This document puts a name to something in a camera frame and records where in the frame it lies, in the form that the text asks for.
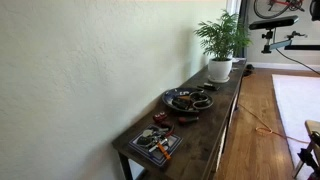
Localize white plant pot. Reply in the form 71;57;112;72
207;58;233;81

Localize black bar camera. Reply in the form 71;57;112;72
248;15;300;31

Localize black rectangular remote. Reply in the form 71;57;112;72
196;82;221;92

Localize black bike light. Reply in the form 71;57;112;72
180;100;194;111
171;99;188;110

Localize black camera cable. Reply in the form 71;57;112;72
275;48;320;77

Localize white rug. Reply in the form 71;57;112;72
271;73;320;168

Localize metal key cluster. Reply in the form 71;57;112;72
136;128;169;153

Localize light wooden stool with clamps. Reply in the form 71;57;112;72
292;119;320;180

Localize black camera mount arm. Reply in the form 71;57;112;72
260;29;320;54

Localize white pot saucer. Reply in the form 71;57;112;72
207;75;231;84

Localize black light with red button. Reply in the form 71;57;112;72
177;115;200;126

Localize blue white square tray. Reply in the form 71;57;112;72
128;123;184;167

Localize dark round plate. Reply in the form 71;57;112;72
161;87;214;113

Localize green potted palm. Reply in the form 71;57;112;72
193;9;253;63

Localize small red bike light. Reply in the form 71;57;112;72
152;111;168;123

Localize red curved handle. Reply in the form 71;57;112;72
159;121;175;138

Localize red bicycle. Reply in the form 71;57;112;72
253;0;306;20

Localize dark wooden console table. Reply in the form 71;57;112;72
111;59;248;180

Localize orange handled tool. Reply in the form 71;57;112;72
155;142;172;161

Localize orange floor cable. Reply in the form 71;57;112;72
237;103;311;145

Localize black shoes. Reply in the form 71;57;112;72
242;64;256;77

